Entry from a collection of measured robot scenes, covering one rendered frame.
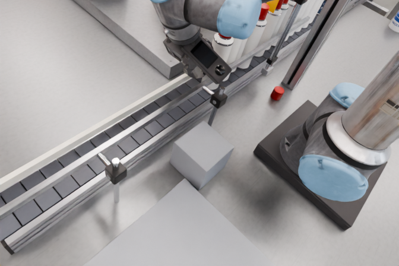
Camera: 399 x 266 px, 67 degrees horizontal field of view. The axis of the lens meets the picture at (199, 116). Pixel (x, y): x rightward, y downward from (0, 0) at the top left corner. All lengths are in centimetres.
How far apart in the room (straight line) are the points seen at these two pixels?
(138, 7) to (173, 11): 59
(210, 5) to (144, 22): 57
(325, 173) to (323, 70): 69
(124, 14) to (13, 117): 48
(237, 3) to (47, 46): 68
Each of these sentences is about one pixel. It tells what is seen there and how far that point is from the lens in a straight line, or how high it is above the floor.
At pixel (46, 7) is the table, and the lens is 120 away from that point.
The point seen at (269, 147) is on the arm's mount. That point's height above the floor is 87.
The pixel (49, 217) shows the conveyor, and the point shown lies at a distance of 65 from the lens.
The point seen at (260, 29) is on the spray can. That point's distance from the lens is 88.
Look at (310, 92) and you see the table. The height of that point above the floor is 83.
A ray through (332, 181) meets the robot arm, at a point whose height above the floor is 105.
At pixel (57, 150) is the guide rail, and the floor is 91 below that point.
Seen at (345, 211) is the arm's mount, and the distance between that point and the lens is 82.
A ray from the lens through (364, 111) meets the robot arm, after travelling 52.
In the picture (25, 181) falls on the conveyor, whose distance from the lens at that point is 69.
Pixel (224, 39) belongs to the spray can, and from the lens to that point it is 75.
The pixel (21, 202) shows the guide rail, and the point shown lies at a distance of 58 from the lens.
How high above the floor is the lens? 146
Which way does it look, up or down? 49 degrees down
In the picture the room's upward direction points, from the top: 17 degrees clockwise
